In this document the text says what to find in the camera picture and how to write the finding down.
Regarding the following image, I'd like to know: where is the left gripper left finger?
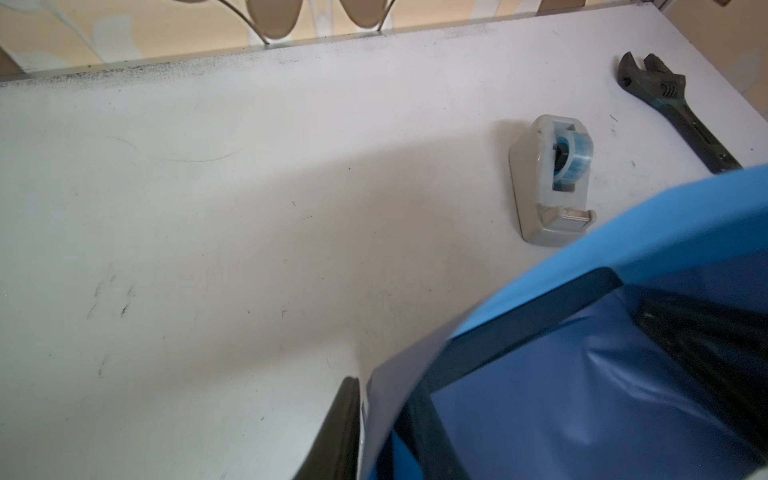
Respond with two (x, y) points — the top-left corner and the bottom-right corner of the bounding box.
(294, 377), (361, 480)

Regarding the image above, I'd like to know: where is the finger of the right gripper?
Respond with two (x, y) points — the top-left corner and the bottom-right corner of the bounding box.
(633, 289), (767, 456)

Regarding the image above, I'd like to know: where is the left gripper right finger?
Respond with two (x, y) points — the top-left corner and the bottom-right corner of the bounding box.
(389, 267), (623, 479)

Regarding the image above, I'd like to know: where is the black adjustable wrench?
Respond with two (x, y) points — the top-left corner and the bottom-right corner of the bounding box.
(617, 52), (742, 175)

